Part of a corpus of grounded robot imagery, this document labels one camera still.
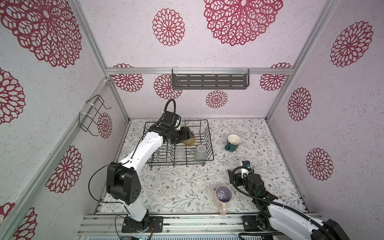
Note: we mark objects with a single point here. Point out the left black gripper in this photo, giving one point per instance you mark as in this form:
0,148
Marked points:
185,134

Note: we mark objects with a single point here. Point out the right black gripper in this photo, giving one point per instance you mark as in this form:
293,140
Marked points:
238,178

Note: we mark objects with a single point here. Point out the amber glass cup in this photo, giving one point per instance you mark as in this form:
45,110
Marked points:
190,137

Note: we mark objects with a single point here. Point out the grey mug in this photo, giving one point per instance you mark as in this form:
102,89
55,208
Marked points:
200,153

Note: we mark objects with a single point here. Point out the pink mug purple inside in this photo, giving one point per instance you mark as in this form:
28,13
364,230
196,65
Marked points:
223,196

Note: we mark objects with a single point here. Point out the dark green mug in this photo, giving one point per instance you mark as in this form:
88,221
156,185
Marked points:
233,142

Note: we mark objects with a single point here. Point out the clear glass cup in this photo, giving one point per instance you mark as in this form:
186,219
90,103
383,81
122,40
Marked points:
180,152

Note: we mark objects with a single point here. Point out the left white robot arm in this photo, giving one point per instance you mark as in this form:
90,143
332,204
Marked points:
123,182

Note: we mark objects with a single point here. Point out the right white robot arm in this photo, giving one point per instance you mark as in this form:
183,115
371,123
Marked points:
276,218

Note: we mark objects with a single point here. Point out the black wire dish rack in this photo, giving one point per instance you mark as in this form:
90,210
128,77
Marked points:
165,155

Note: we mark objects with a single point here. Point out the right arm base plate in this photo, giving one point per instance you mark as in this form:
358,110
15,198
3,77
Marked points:
255,223

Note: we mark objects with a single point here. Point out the grey slotted wall shelf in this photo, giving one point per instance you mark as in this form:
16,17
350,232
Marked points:
211,81

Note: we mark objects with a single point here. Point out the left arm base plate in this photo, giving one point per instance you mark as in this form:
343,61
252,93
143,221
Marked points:
149,224

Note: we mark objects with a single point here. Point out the black wire wall holder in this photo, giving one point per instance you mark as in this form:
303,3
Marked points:
96,121

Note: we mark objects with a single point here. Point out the aluminium mounting rail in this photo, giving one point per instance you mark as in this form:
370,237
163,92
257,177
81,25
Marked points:
172,224

